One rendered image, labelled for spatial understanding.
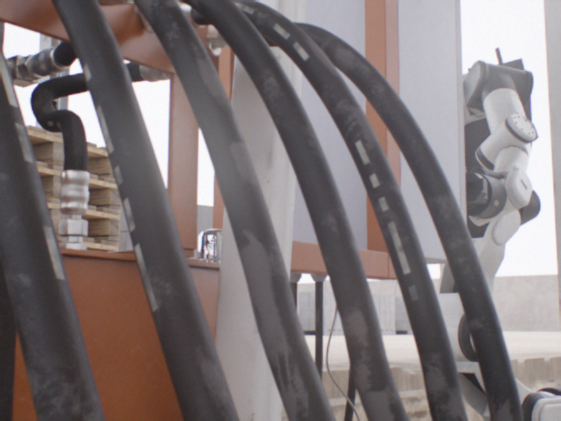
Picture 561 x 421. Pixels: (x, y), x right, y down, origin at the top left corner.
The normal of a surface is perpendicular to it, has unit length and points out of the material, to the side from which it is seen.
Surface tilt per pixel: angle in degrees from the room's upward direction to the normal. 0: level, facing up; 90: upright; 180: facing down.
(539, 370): 90
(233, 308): 89
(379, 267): 90
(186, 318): 68
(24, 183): 62
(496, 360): 82
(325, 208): 78
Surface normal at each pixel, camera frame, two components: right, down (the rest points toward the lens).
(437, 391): -0.48, -0.15
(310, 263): 0.76, -0.09
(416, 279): -0.13, -0.32
